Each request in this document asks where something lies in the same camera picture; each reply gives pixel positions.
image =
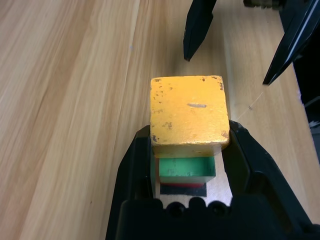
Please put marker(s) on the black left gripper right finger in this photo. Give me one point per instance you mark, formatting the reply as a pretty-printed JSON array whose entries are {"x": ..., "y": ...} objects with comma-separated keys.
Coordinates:
[{"x": 245, "y": 170}]

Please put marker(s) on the green wooden block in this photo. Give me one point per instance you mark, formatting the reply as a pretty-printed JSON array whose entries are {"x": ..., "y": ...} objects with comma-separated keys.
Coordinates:
[{"x": 186, "y": 168}]

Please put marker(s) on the red wooden block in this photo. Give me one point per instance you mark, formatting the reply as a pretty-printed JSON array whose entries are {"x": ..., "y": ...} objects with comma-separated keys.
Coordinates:
[{"x": 181, "y": 185}]

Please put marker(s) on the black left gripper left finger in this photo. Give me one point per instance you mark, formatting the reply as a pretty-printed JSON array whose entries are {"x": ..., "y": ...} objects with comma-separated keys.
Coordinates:
[{"x": 136, "y": 170}]

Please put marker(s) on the yellow wooden block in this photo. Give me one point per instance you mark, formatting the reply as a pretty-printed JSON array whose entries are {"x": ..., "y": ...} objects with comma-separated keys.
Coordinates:
[{"x": 190, "y": 112}]

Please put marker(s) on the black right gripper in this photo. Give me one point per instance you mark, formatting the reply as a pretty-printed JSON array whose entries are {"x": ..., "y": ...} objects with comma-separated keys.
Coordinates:
[{"x": 262, "y": 3}]

